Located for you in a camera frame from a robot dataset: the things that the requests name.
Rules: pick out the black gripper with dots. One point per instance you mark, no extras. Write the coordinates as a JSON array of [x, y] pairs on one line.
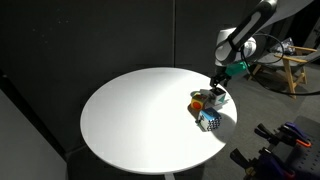
[[221, 79]]

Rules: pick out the soft block with letter A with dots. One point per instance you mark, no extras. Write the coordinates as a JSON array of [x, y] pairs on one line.
[[216, 96]]

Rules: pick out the orange soft block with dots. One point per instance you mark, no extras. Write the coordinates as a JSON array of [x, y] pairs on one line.
[[197, 104]]

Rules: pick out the blue-topped soft block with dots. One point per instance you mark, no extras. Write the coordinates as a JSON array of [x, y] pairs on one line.
[[210, 120]]

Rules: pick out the crumpled plastic bag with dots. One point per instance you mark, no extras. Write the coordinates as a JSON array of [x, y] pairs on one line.
[[287, 45]]

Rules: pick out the purple and orange clamp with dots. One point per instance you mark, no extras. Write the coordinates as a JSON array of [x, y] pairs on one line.
[[263, 163], [293, 133]]

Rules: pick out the white table base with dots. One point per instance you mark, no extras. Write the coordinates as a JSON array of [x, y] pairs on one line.
[[170, 177]]

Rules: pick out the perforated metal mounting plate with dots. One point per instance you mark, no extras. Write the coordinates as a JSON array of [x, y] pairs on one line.
[[308, 160]]

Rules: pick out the teal camera mount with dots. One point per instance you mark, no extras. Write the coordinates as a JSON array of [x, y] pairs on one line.
[[237, 68]]

